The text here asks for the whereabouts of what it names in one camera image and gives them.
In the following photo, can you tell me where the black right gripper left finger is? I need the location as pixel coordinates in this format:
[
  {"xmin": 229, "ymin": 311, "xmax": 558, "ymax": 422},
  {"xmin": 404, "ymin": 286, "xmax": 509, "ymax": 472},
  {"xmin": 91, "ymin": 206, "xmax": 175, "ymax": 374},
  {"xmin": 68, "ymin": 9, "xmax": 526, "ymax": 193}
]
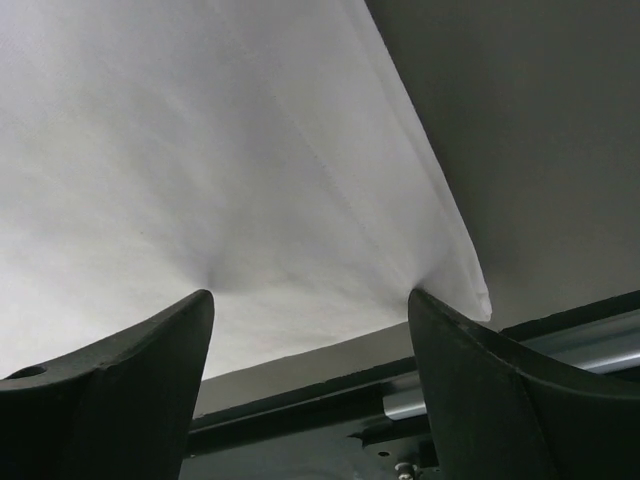
[{"xmin": 1, "ymin": 290, "xmax": 214, "ymax": 479}]

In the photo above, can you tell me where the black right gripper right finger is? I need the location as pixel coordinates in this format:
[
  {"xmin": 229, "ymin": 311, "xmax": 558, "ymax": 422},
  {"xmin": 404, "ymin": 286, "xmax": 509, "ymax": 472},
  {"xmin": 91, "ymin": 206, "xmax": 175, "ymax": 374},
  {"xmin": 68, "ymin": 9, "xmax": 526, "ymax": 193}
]
[{"xmin": 408, "ymin": 290, "xmax": 639, "ymax": 479}]

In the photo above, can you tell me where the white t-shirt with red print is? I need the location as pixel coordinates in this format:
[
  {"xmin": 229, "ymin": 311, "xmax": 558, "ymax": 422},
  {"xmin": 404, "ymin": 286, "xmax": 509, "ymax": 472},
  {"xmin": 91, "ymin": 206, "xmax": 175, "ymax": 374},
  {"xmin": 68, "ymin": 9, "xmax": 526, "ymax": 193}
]
[{"xmin": 1, "ymin": 1, "xmax": 492, "ymax": 377}]

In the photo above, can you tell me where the aluminium rail frame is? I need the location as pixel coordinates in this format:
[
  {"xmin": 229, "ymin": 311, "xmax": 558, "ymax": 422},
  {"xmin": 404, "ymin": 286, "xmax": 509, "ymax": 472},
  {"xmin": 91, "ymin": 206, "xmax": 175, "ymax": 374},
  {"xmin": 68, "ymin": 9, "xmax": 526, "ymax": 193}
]
[{"xmin": 382, "ymin": 312, "xmax": 640, "ymax": 419}]

